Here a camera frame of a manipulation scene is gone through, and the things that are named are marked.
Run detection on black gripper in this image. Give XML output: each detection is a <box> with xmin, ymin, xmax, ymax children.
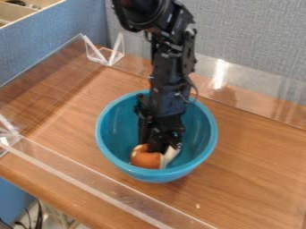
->
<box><xmin>134</xmin><ymin>78</ymin><xmax>192</xmax><ymax>156</ymax></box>

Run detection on brown white toy mushroom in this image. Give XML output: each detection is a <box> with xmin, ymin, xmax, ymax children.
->
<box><xmin>131</xmin><ymin>144</ymin><xmax>180</xmax><ymax>169</ymax></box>

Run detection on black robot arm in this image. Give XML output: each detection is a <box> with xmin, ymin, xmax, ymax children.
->
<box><xmin>112</xmin><ymin>0</ymin><xmax>198</xmax><ymax>154</ymax></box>

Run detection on blue plastic bowl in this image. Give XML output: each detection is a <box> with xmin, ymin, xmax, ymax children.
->
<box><xmin>95</xmin><ymin>89</ymin><xmax>219</xmax><ymax>183</ymax></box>

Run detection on clear acrylic back barrier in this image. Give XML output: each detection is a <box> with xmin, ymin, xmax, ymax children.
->
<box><xmin>112</xmin><ymin>31</ymin><xmax>306</xmax><ymax>131</ymax></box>

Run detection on clear acrylic barrier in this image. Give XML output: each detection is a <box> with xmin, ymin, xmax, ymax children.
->
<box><xmin>0</xmin><ymin>135</ymin><xmax>218</xmax><ymax>229</ymax></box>
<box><xmin>0</xmin><ymin>34</ymin><xmax>103</xmax><ymax>134</ymax></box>
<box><xmin>112</xmin><ymin>31</ymin><xmax>306</xmax><ymax>131</ymax></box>

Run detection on clear acrylic left barrier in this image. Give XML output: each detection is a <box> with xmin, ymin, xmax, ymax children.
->
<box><xmin>0</xmin><ymin>34</ymin><xmax>103</xmax><ymax>134</ymax></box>

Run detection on clear acrylic front barrier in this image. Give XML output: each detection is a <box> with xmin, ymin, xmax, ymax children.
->
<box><xmin>0</xmin><ymin>135</ymin><xmax>218</xmax><ymax>229</ymax></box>

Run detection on clear acrylic corner bracket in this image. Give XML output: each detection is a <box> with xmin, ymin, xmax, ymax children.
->
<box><xmin>83</xmin><ymin>33</ymin><xmax>126</xmax><ymax>66</ymax></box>

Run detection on black cables under table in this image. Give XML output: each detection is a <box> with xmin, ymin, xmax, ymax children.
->
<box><xmin>0</xmin><ymin>199</ymin><xmax>45</xmax><ymax>229</ymax></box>

